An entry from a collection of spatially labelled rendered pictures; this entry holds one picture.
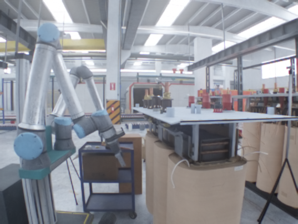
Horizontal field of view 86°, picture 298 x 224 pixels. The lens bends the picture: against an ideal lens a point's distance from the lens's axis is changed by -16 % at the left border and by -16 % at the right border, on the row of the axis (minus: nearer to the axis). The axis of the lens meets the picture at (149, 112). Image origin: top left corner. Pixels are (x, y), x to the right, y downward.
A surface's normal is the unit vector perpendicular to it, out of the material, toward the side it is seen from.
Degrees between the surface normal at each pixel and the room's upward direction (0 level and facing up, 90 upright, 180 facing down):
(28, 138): 95
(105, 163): 90
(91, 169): 90
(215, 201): 90
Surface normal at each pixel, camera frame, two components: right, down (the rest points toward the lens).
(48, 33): 0.46, -0.08
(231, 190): 0.18, 0.06
